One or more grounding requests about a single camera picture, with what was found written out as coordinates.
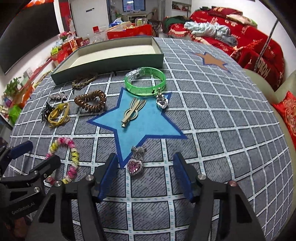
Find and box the green translucent bangle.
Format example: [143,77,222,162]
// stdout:
[125,67,166,96]

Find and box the beige armchair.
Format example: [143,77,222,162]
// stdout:
[242,68,296,149]

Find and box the red gift box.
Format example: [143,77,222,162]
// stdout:
[62,39,78,55]

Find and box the clear heart pendant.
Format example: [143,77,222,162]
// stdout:
[156,88,169,109]

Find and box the yellow cord bracelet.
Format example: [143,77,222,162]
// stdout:
[47,102,70,128]

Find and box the silver rhinestone hair clip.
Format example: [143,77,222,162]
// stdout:
[49,91,68,102]

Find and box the grey checked tablecloth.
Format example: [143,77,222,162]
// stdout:
[5,38,294,240]

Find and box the pink heart pendant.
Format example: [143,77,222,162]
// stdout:
[127,146,147,176]

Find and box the camera pole stand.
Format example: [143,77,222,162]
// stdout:
[253,19,279,72]

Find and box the black bow hair clip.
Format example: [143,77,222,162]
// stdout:
[41,102,54,121]

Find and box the light blue clothes pile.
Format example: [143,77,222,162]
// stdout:
[184,22,238,47]

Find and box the red embroidered cushion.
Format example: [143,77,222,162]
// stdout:
[272,91,296,147]

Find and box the green shallow tray box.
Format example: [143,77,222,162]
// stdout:
[51,36,164,85]

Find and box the brown braided rope bracelet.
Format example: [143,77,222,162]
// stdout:
[71,73,98,90]

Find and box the potted green plant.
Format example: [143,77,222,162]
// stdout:
[4,77,21,97]

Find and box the pink yellow spiral bracelet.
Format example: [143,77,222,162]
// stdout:
[44,137,80,185]

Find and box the red covered sofa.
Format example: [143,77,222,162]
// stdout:
[162,6,285,90]

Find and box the brown spiral hair tie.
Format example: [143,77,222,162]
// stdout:
[74,89,107,114]

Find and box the black television screen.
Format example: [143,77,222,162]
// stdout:
[1,1,60,73]

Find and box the beige rabbit hair clip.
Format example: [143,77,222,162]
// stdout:
[121,98,147,128]

